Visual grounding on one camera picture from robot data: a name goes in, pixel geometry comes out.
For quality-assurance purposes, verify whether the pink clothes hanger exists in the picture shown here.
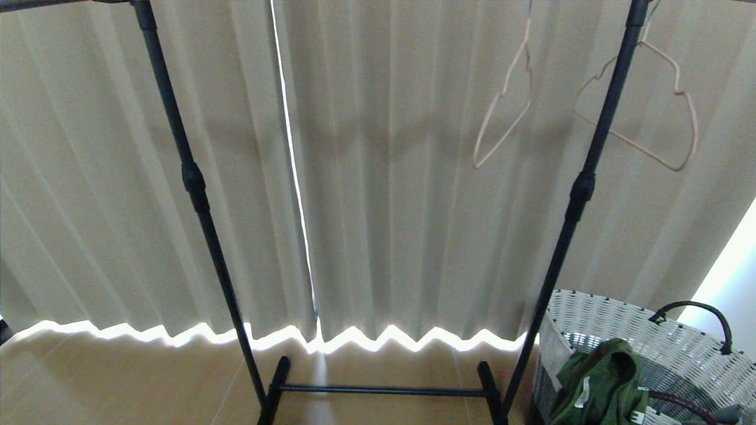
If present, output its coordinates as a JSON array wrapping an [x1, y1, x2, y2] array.
[[573, 0, 699, 173], [472, 0, 534, 170]]

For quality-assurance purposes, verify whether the black clothes rack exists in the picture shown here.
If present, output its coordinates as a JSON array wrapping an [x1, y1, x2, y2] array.
[[0, 0, 659, 425]]

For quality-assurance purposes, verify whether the white laundry basket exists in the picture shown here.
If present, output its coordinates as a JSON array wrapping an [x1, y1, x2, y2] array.
[[530, 289, 756, 425]]

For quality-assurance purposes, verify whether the beige curtain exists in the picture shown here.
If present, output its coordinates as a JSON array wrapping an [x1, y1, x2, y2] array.
[[0, 0, 756, 355]]

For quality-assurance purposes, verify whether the green garment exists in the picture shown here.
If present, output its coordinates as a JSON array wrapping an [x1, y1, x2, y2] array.
[[549, 338, 650, 425]]

